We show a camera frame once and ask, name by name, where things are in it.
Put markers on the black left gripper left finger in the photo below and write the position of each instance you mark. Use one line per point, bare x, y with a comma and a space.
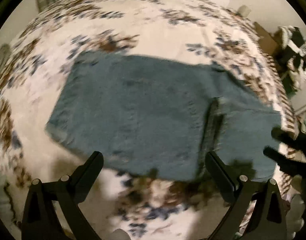
39, 219

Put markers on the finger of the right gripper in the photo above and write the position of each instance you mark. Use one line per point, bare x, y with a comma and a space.
296, 142
288, 166

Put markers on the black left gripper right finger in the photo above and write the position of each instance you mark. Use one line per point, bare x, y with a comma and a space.
268, 218

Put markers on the blue denim pants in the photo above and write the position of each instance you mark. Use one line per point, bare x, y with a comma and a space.
146, 113

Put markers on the floral cream bed blanket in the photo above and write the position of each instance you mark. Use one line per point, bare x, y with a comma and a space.
34, 68

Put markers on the black and white clothes pile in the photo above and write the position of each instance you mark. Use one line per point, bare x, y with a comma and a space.
291, 58

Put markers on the brown cardboard box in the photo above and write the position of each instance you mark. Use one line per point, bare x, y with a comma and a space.
266, 41

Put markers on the white box on bed edge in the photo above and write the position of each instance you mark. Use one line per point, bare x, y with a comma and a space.
244, 11

